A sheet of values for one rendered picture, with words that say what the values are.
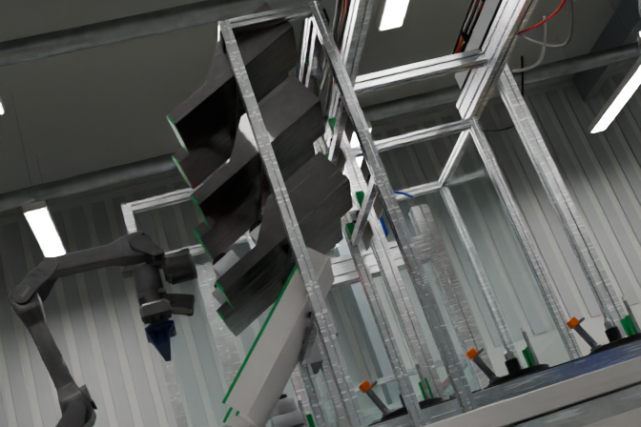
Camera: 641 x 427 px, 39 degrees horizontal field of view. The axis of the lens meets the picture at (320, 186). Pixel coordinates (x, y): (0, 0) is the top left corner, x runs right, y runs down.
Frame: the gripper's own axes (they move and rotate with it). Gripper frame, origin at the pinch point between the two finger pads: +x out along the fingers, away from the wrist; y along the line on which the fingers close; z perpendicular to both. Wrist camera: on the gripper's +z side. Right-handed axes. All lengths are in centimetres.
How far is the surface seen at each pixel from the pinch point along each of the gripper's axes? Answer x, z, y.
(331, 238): -3.9, 34.7, -24.6
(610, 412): 45, 52, -68
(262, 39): -36, 30, -46
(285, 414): 20.2, 19.8, 2.7
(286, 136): -18, 29, -43
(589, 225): -232, 537, 814
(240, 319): 5.7, 14.3, -21.9
